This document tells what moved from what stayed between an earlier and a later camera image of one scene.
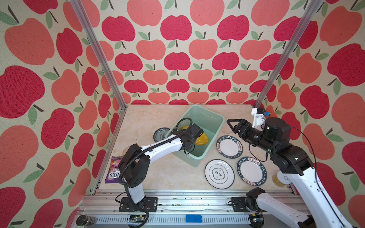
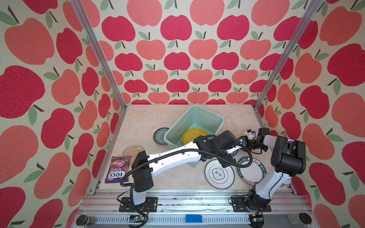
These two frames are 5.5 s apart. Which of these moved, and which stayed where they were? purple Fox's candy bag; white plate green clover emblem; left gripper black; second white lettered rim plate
Moved: left gripper black
Stayed: second white lettered rim plate; purple Fox's candy bag; white plate green clover emblem
